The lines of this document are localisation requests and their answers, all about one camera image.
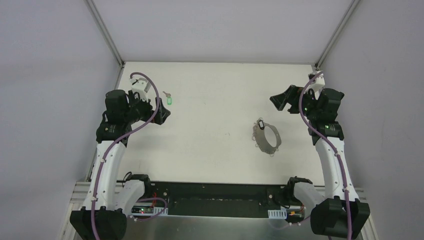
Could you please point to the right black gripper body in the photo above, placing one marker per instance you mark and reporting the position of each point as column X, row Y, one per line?
column 294, row 101

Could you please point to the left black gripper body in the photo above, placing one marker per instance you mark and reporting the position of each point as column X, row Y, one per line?
column 152, row 109

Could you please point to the key with green tag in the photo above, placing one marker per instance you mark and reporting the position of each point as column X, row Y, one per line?
column 169, row 99

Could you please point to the large metal keyring with clips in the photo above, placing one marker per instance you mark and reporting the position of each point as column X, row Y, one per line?
column 266, row 137

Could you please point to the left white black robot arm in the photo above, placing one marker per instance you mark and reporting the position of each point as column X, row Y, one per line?
column 104, row 213

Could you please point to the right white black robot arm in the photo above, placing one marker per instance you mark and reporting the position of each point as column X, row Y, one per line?
column 338, row 213

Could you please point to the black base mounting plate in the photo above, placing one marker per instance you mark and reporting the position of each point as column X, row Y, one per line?
column 217, row 199

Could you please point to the left circuit board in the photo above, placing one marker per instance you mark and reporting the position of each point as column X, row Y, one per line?
column 142, row 210

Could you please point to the circuit board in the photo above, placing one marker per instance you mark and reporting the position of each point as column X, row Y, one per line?
column 295, row 213
column 142, row 210

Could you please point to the right circuit board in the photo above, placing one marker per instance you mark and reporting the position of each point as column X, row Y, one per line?
column 295, row 213

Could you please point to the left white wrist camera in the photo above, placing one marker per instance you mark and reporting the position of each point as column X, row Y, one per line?
column 140, row 87

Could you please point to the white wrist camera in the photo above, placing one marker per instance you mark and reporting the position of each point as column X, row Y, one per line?
column 140, row 87
column 318, row 84

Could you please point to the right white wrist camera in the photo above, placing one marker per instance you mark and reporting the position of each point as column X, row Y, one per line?
column 318, row 84

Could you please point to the left white cable duct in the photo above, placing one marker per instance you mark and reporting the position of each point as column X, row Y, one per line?
column 161, row 211

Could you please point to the white cable duct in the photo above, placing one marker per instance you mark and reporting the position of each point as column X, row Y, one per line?
column 161, row 211
column 277, row 214

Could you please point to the left aluminium frame post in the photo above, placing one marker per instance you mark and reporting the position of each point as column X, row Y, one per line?
column 98, row 20

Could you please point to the aluminium frame post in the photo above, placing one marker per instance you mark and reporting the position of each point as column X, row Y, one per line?
column 337, row 33
column 98, row 20

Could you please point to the right aluminium frame post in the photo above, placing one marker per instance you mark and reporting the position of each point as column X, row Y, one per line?
column 337, row 33

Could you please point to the right white cable duct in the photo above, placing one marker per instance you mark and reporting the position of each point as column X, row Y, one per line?
column 277, row 214

